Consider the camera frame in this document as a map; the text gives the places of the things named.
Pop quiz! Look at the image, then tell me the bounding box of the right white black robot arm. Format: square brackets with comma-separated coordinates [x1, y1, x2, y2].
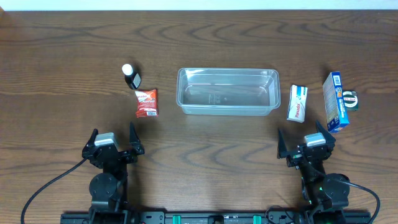
[277, 121, 350, 223]

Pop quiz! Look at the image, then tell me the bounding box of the red Panadol ActiFast box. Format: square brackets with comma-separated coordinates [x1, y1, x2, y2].
[135, 90, 159, 118]

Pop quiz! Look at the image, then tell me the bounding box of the dark syrup bottle white cap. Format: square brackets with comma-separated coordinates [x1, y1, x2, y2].
[122, 63, 141, 90]

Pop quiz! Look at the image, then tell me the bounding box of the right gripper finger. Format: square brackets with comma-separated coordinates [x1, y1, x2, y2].
[277, 129, 288, 159]
[315, 120, 335, 143]

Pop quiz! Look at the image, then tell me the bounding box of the clear plastic container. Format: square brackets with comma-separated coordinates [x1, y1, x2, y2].
[176, 68, 280, 116]

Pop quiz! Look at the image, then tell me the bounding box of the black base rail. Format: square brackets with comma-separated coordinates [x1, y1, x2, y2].
[60, 210, 371, 224]

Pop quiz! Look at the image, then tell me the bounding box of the black cable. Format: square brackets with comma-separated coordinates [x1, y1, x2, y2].
[20, 157, 90, 224]
[338, 179, 381, 224]

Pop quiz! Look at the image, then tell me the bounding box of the left black cable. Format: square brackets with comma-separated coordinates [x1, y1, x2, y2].
[20, 157, 90, 224]

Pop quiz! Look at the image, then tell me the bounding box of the tall blue medicine box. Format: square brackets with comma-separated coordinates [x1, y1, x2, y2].
[323, 72, 349, 133]

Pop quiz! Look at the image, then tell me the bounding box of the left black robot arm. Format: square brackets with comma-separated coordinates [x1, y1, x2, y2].
[82, 123, 145, 224]

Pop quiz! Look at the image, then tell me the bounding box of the white Panadol box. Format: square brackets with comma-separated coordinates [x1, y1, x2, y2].
[287, 85, 308, 123]

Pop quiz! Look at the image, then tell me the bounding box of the right black cable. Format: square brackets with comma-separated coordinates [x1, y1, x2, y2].
[338, 179, 381, 224]

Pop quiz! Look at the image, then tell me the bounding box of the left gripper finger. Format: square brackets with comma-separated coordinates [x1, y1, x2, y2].
[86, 128, 98, 147]
[129, 122, 142, 151]

